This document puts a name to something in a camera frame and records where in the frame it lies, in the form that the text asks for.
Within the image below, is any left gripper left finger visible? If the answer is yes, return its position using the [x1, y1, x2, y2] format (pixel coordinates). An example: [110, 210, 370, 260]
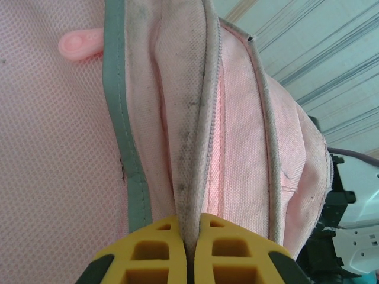
[73, 214, 188, 284]

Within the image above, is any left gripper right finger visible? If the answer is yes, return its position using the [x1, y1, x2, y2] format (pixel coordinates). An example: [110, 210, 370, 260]
[194, 212, 311, 284]

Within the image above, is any pink school backpack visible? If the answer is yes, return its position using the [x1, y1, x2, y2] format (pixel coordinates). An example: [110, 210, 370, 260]
[0, 0, 337, 284]

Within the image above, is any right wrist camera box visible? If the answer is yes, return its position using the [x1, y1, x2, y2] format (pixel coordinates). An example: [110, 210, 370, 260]
[334, 155, 379, 221]

